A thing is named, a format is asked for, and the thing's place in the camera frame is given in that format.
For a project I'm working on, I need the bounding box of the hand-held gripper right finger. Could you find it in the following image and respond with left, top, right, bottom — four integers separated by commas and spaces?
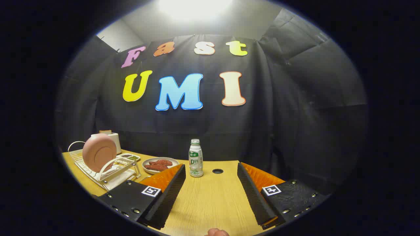
237, 162, 329, 230

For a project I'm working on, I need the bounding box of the pink plate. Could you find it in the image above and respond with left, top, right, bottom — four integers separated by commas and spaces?
82, 133, 117, 173

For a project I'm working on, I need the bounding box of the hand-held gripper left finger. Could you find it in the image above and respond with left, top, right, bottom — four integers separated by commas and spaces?
97, 163, 186, 230

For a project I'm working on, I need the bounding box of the beige plate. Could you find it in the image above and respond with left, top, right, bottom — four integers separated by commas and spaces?
142, 157, 179, 175

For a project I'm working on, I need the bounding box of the white drink bottle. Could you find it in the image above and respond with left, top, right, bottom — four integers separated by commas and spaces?
189, 139, 204, 178

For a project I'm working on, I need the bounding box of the white toaster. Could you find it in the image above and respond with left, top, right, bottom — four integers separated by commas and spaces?
91, 130, 122, 154

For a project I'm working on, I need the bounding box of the white wire dish rack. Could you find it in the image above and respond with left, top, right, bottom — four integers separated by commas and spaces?
68, 141, 141, 191

